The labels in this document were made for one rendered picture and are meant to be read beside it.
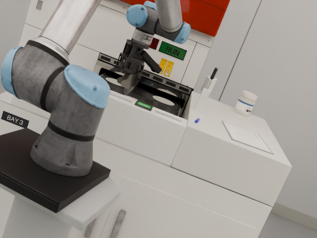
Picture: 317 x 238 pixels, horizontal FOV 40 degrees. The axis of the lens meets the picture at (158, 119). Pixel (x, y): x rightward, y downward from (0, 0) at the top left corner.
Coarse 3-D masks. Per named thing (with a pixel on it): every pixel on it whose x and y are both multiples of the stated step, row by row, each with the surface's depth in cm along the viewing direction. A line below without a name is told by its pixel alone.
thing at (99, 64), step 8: (96, 64) 196; (104, 64) 196; (96, 72) 197; (120, 72) 196; (144, 80) 196; (160, 88) 196; (168, 88) 196; (176, 96) 196; (184, 96) 196; (184, 104) 197
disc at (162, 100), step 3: (153, 96) 188; (156, 96) 190; (156, 99) 184; (159, 99) 187; (162, 99) 189; (165, 99) 191; (162, 102) 183; (165, 102) 185; (168, 102) 187; (171, 102) 189
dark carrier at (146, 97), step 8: (112, 88) 174; (120, 88) 179; (136, 88) 190; (136, 96) 177; (144, 96) 181; (152, 96) 187; (160, 96) 193; (152, 104) 173; (160, 104) 179; (176, 104) 189; (168, 112) 171
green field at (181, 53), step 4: (164, 44) 192; (168, 44) 192; (160, 48) 193; (164, 48) 193; (168, 48) 192; (172, 48) 192; (176, 48) 192; (168, 52) 193; (172, 52) 193; (176, 52) 193; (180, 52) 192; (184, 52) 192; (176, 56) 193; (180, 56) 193
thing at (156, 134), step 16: (112, 96) 138; (48, 112) 139; (112, 112) 137; (128, 112) 137; (144, 112) 136; (160, 112) 142; (112, 128) 138; (128, 128) 138; (144, 128) 137; (160, 128) 137; (176, 128) 136; (128, 144) 139; (144, 144) 139; (160, 144) 138; (176, 144) 138; (160, 160) 139
